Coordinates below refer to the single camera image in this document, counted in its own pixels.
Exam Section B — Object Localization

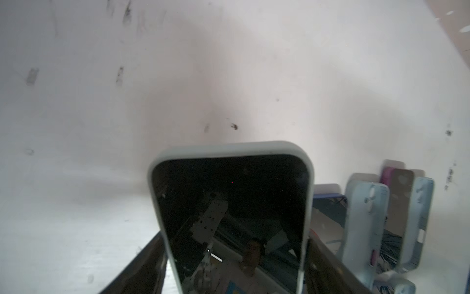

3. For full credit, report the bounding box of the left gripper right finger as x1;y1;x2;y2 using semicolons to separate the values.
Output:
305;238;371;294

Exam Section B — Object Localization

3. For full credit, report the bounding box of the black phone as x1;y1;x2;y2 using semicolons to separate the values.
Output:
148;141;314;294
381;167;415;236
310;193;348;254

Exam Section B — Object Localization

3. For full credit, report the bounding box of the grey-blue phone case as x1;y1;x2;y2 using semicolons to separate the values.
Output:
394;177;435;274

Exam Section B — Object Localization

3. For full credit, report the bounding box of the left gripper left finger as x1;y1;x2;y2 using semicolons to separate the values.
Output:
100;233;168;294

